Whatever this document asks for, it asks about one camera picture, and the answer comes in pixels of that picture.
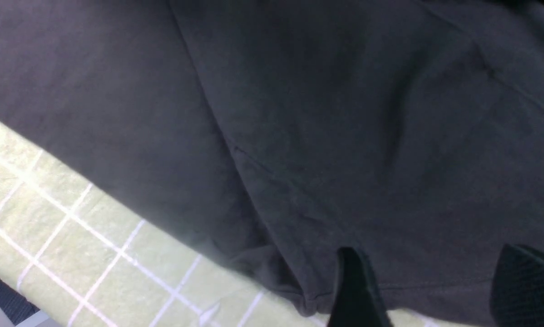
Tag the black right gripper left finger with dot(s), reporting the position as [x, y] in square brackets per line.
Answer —
[357, 301]

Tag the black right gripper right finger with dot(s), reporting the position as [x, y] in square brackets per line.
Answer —
[517, 293]

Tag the green checkered table mat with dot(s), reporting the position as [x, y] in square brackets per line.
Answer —
[88, 261]

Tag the gray long-sleeve top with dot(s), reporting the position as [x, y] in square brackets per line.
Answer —
[268, 134]

